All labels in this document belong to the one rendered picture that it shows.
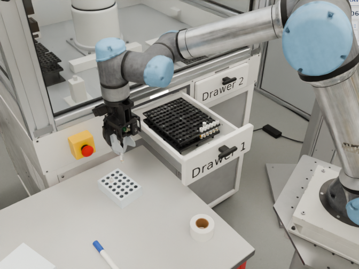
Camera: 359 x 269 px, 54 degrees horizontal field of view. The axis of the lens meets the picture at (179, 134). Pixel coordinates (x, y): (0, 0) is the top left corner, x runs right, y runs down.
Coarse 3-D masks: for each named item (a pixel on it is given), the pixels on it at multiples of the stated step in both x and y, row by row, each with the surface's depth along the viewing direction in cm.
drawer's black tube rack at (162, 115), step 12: (156, 108) 129; (168, 108) 129; (180, 108) 130; (192, 108) 129; (144, 120) 128; (156, 120) 123; (168, 120) 123; (180, 120) 124; (192, 120) 124; (204, 120) 123; (156, 132) 124; (168, 132) 118; (180, 132) 118; (192, 132) 118; (216, 132) 123; (192, 144) 117
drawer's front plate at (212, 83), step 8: (248, 64) 151; (224, 72) 145; (232, 72) 147; (240, 72) 151; (208, 80) 140; (216, 80) 144; (240, 80) 154; (200, 88) 140; (208, 88) 143; (216, 88) 146; (232, 88) 153; (240, 88) 156; (200, 96) 142; (208, 96) 145; (216, 96) 149
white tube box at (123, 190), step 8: (104, 176) 116; (112, 176) 118; (120, 176) 116; (128, 176) 116; (104, 184) 113; (112, 184) 113; (120, 184) 113; (128, 184) 113; (136, 184) 113; (104, 192) 114; (112, 192) 110; (120, 192) 110; (128, 192) 110; (136, 192) 111; (112, 200) 112; (120, 200) 108; (128, 200) 110
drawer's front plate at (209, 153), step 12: (240, 132) 114; (252, 132) 118; (216, 144) 108; (228, 144) 112; (240, 144) 117; (192, 156) 104; (204, 156) 107; (216, 156) 112; (228, 156) 116; (192, 168) 107; (204, 168) 111; (216, 168) 115; (192, 180) 110
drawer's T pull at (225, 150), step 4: (220, 148) 109; (224, 148) 109; (228, 148) 109; (232, 148) 109; (236, 148) 110; (224, 152) 108; (228, 152) 108; (232, 152) 109; (220, 156) 107; (224, 156) 108
